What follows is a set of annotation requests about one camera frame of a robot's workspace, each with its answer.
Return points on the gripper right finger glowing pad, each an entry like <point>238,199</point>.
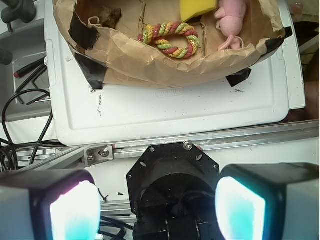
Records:
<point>278,201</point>

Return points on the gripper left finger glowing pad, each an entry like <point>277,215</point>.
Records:
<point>49,205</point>

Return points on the brown rock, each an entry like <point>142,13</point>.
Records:
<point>109,17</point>

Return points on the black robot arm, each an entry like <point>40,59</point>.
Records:
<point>175,194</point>

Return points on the black allen key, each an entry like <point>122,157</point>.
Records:
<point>31,83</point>

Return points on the grey tool tray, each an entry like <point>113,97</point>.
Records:
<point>27,45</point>

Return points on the brown paper bag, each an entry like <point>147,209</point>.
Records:
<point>116,56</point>

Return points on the pink plush toy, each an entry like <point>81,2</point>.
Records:
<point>230,19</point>

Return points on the yellow sponge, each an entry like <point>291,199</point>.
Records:
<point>194,8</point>

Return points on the metal corner bracket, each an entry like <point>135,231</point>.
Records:
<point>97,154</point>

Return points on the aluminium frame rail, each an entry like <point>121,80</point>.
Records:
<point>271,143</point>

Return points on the multicolour rope ring toy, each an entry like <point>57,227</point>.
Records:
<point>177,40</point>

